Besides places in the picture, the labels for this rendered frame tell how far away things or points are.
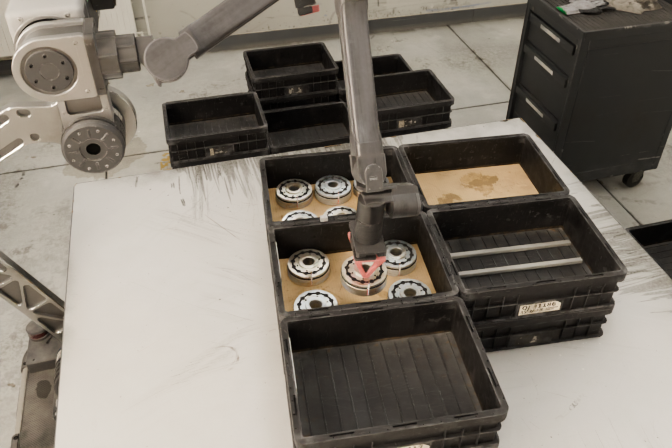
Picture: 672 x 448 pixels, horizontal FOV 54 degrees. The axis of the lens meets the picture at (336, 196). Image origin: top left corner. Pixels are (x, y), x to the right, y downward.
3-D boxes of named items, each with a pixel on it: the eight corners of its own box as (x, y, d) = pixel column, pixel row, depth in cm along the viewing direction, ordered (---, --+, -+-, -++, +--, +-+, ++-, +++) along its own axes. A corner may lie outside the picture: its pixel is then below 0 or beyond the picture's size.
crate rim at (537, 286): (460, 302, 146) (461, 294, 144) (424, 216, 169) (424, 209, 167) (628, 281, 151) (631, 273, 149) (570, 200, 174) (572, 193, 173)
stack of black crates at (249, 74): (259, 162, 320) (252, 79, 292) (249, 130, 343) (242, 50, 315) (339, 150, 328) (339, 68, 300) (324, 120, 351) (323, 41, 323)
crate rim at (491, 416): (296, 453, 117) (295, 445, 116) (279, 325, 140) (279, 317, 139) (510, 420, 122) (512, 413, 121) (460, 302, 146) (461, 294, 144)
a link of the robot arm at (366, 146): (327, -27, 132) (339, -39, 122) (354, -29, 134) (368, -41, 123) (350, 184, 139) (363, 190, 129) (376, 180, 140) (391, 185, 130)
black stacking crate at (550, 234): (455, 330, 152) (461, 296, 145) (421, 244, 175) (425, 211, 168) (616, 309, 157) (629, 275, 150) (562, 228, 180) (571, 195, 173)
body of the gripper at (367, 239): (376, 226, 146) (380, 200, 141) (386, 258, 138) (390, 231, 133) (347, 227, 145) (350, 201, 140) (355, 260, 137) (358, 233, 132)
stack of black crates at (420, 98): (362, 198, 298) (365, 112, 270) (344, 162, 320) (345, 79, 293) (445, 185, 306) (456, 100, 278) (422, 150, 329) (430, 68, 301)
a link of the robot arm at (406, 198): (353, 161, 138) (364, 164, 130) (406, 156, 140) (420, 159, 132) (357, 217, 140) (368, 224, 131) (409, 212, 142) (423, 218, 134)
